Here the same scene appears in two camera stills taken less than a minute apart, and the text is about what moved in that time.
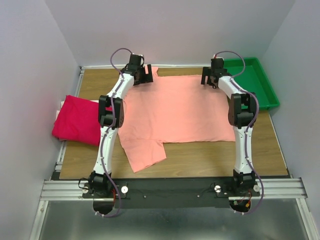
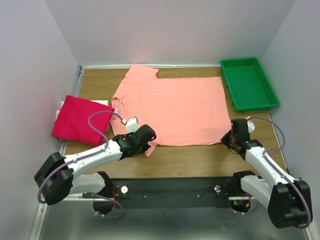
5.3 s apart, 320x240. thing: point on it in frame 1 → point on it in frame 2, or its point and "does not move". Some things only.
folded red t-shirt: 77,120 does not move
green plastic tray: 252,79 does not move
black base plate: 172,192 does not move
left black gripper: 146,78 → 144,148
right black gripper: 206,72 → 224,140
